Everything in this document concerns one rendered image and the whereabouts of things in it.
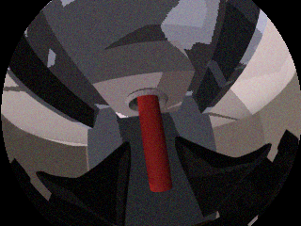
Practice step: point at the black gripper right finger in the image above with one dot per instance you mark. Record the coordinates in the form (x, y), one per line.
(214, 176)

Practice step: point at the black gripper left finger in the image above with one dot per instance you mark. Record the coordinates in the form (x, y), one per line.
(102, 191)

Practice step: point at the dark red peg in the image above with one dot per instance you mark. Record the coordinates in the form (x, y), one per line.
(154, 143)

